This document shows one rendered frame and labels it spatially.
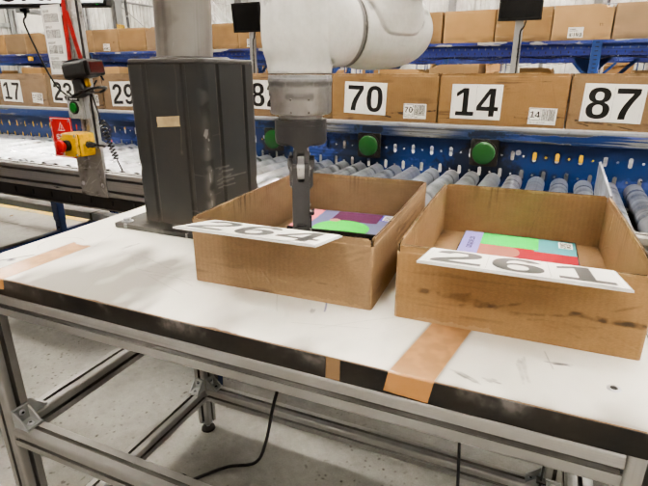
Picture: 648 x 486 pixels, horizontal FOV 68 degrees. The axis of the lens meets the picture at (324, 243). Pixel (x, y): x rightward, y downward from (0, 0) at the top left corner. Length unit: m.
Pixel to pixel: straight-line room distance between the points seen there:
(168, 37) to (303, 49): 0.39
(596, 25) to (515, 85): 4.55
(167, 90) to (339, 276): 0.51
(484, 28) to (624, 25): 1.38
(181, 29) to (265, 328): 0.60
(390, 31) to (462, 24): 5.61
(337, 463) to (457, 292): 0.98
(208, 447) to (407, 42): 1.25
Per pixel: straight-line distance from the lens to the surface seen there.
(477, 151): 1.64
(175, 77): 0.97
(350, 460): 1.53
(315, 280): 0.67
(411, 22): 0.78
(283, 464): 1.52
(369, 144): 1.73
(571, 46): 6.16
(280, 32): 0.68
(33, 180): 2.05
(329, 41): 0.69
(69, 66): 1.67
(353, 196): 1.02
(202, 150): 0.95
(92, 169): 1.76
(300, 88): 0.68
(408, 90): 1.76
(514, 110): 1.70
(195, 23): 1.00
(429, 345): 0.59
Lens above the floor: 1.05
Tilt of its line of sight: 19 degrees down
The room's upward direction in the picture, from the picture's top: straight up
